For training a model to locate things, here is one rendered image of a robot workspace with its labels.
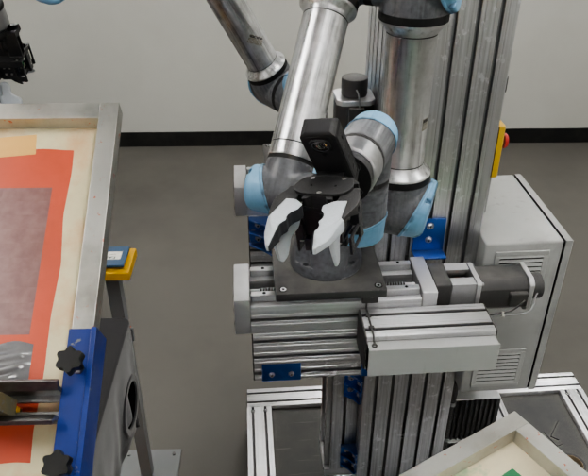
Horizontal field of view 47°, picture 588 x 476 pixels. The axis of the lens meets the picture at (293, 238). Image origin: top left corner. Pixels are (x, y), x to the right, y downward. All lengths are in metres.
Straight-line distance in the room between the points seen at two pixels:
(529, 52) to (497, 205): 3.36
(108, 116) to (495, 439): 1.02
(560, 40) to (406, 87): 3.96
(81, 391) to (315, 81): 0.63
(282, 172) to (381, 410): 1.05
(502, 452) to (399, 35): 0.86
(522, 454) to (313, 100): 0.85
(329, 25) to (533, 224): 0.81
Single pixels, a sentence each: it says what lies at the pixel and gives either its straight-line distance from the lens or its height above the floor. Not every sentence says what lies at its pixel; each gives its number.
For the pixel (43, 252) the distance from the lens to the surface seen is 1.34.
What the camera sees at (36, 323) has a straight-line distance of 1.29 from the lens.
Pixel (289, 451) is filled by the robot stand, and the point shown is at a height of 0.21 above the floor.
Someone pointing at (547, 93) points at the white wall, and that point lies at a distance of 5.21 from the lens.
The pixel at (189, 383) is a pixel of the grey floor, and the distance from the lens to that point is 2.97.
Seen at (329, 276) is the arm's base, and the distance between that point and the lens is 1.35.
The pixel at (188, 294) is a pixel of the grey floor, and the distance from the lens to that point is 3.45.
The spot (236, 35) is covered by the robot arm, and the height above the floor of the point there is 1.59.
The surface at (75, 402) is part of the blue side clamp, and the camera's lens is 1.18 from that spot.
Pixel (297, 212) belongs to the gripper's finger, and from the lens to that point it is 0.76.
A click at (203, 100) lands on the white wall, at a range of 4.88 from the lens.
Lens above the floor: 2.06
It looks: 32 degrees down
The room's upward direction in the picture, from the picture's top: straight up
